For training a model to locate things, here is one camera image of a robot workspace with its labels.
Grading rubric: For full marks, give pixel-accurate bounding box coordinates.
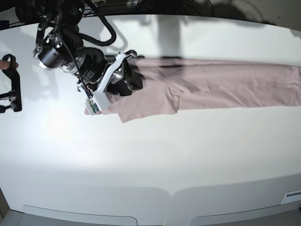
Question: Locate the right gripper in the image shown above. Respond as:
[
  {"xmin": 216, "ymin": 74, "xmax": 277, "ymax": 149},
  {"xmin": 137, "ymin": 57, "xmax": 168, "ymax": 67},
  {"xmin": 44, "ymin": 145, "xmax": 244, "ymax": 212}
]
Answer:
[{"xmin": 76, "ymin": 49, "xmax": 143, "ymax": 99}]

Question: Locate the pink T-shirt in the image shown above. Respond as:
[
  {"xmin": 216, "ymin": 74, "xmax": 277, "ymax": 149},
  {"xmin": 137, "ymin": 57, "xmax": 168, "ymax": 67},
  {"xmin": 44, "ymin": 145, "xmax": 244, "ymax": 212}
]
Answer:
[{"xmin": 84, "ymin": 57, "xmax": 301, "ymax": 123}]

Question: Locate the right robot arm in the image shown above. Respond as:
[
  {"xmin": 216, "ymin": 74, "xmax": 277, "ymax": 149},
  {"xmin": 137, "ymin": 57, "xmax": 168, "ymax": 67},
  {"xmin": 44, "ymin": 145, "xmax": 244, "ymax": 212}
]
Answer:
[{"xmin": 28, "ymin": 0, "xmax": 143, "ymax": 115}]

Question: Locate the person's fingertip at edge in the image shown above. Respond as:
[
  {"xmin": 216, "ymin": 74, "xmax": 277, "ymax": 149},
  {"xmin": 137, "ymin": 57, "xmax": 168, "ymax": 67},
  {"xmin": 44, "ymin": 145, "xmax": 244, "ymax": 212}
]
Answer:
[{"xmin": 0, "ymin": 60, "xmax": 11, "ymax": 70}]

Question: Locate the black handheld teleoperation device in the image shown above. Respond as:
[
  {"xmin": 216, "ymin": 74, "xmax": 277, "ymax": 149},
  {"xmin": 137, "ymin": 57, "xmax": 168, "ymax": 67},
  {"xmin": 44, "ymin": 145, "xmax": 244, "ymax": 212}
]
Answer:
[{"xmin": 0, "ymin": 54, "xmax": 22, "ymax": 113}]

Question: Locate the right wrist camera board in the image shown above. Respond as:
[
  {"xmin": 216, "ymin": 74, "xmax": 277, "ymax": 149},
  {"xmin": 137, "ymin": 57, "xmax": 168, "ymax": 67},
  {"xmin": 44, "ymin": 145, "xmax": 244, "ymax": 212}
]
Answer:
[{"xmin": 85, "ymin": 92, "xmax": 111, "ymax": 115}]

